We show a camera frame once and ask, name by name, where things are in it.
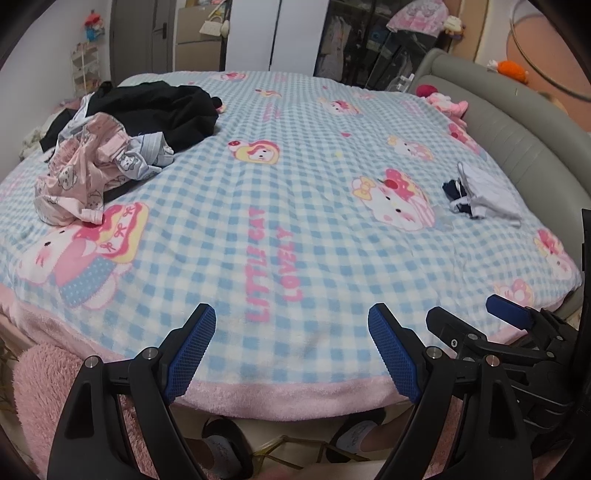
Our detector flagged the orange plush toy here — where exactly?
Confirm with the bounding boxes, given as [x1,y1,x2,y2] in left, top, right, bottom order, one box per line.
[487,59,532,84]

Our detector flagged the dark glass cabinet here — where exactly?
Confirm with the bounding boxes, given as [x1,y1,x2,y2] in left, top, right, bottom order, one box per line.
[314,0,455,90]

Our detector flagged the white handbag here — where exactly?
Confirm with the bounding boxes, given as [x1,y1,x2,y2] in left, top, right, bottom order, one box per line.
[199,11,230,38]

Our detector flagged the white wardrobe door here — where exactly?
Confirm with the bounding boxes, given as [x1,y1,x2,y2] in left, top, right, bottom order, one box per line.
[224,0,331,77]

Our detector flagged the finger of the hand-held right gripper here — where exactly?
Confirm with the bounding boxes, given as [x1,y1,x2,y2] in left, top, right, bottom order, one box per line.
[486,294,574,352]
[425,307,555,366]

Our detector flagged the navy and white garment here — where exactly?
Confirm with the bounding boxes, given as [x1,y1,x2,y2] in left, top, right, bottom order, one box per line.
[442,161,525,228]

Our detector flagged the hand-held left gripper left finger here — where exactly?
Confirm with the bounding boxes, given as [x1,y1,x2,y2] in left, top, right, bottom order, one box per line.
[46,303,218,480]

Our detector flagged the black slipper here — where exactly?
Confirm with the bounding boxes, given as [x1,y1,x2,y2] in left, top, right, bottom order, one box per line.
[325,408,402,462]
[191,418,254,480]

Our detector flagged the black garment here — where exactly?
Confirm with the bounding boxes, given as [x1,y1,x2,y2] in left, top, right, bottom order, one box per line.
[39,80,222,155]

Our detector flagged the gold wire frame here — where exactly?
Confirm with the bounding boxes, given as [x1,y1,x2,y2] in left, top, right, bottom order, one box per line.
[252,436,370,472]

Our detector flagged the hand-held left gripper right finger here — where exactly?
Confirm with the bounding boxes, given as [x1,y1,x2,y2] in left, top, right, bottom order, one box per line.
[368,302,536,480]

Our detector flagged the white shelf rack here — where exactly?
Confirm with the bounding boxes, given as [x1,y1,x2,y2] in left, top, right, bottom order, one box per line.
[70,41,102,95]

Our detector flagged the cardboard box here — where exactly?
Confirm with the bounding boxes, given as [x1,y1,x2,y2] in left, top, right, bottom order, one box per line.
[173,0,229,72]

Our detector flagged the pink fluffy bed cover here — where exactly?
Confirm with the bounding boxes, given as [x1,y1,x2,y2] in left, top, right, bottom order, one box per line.
[11,344,467,480]

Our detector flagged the blue checked printed blanket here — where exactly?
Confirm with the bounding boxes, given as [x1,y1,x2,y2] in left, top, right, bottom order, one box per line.
[0,70,583,411]

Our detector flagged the white grey printed garment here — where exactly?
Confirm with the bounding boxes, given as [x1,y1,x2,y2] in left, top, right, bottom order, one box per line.
[55,95,176,185]

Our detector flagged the grey padded bed headboard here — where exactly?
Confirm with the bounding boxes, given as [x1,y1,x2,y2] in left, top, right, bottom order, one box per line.
[416,48,591,319]

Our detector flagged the red and blue plush toy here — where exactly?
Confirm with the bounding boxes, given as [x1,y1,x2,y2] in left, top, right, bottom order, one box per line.
[82,11,106,43]

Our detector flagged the grey door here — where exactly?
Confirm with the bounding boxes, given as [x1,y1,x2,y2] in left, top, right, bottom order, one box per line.
[111,0,178,86]

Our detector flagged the pink printed pants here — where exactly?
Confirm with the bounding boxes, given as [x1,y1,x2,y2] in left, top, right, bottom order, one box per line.
[34,113,127,227]

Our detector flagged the large pink plush toy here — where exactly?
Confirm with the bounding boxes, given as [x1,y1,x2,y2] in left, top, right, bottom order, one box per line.
[385,0,448,34]

